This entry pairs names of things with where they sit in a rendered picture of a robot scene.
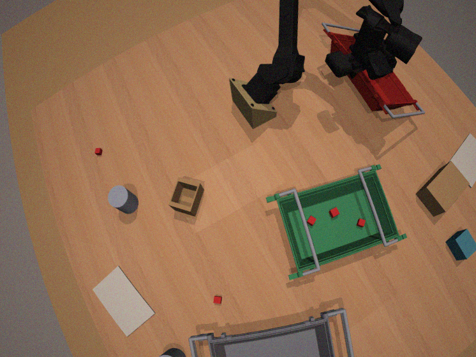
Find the teal cube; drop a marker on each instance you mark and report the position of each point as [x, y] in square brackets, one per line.
[461, 244]

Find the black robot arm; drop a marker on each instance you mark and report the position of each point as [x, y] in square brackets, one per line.
[287, 65]

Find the grey cylinder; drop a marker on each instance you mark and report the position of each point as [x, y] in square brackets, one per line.
[173, 352]
[122, 199]

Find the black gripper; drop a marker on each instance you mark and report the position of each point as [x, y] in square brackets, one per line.
[343, 65]

